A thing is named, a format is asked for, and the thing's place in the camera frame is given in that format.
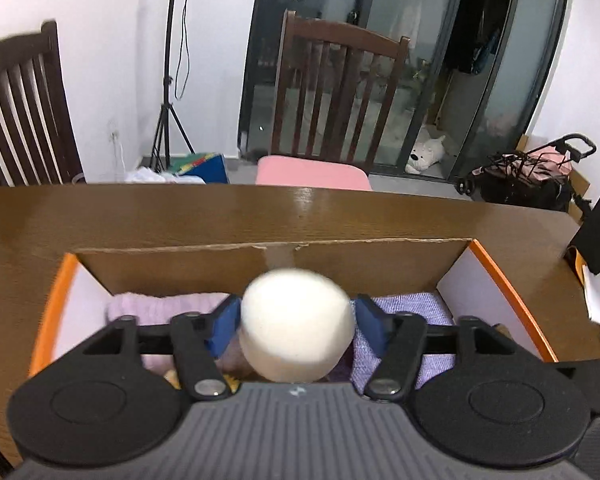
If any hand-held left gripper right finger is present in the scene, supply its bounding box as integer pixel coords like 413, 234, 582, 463
352, 294, 522, 403

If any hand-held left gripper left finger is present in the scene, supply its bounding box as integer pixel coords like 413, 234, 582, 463
82, 294, 244, 403

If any purple knitted cloth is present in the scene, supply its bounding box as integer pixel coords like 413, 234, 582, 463
352, 294, 457, 394

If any white round sponge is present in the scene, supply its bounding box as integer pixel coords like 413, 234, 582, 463
240, 267, 357, 382

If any orange cardboard box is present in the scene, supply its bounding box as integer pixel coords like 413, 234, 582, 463
27, 237, 561, 396

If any pale pink towel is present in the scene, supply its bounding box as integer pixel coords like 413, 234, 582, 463
105, 292, 232, 377

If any pink seat cushion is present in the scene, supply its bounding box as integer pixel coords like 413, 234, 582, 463
256, 156, 374, 192

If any colourful toy box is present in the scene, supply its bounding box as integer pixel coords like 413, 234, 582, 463
172, 152, 230, 185

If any white crumpled cloth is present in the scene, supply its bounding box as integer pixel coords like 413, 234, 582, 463
124, 167, 182, 185

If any white plush dog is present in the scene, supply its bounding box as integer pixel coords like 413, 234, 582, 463
405, 133, 447, 176

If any black folded stroller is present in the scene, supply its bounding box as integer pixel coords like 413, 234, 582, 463
455, 133, 597, 213

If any black tripod stand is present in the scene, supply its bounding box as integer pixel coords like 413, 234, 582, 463
147, 0, 197, 173

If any glass sliding door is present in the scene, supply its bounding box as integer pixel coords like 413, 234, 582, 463
237, 0, 573, 183

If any dark wooden chair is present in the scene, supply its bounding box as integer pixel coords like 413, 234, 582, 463
0, 20, 87, 189
270, 9, 412, 177

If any black hanging cable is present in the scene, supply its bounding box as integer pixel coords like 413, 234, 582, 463
174, 0, 193, 102

